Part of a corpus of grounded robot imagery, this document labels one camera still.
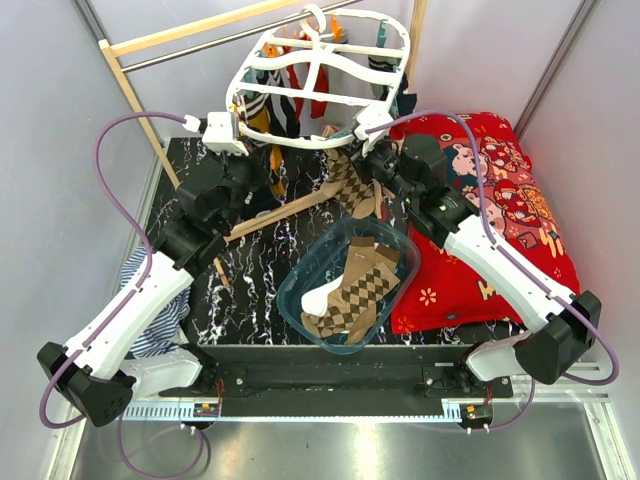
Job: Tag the white oval clip hanger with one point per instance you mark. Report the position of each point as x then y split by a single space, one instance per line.
348 58

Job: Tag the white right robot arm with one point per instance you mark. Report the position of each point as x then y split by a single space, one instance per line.
561 325

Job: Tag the blue striped cloth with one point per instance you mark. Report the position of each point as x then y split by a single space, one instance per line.
164 334

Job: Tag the mustard yellow hanging sock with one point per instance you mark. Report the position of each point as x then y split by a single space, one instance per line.
260 121

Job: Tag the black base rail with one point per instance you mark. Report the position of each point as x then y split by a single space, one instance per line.
430 370

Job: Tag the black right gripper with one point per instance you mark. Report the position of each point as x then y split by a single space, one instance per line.
366 159

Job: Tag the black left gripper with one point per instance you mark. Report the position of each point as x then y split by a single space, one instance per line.
257 161

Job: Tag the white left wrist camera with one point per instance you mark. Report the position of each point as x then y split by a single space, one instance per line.
221 134

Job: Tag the clear blue plastic bin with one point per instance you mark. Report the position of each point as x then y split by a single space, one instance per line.
325 261

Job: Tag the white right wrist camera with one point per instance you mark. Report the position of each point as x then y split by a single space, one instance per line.
370 126

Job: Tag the red cartoon print pillow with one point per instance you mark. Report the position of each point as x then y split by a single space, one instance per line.
446 293

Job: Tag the brown argyle sock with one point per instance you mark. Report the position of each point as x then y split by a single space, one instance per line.
341 182
367 278

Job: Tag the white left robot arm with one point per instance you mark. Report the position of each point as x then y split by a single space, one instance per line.
92 370

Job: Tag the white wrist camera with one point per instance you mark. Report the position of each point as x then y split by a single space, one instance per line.
221 134
370 126

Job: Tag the white sock in bin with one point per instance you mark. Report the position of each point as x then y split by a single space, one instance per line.
315 301

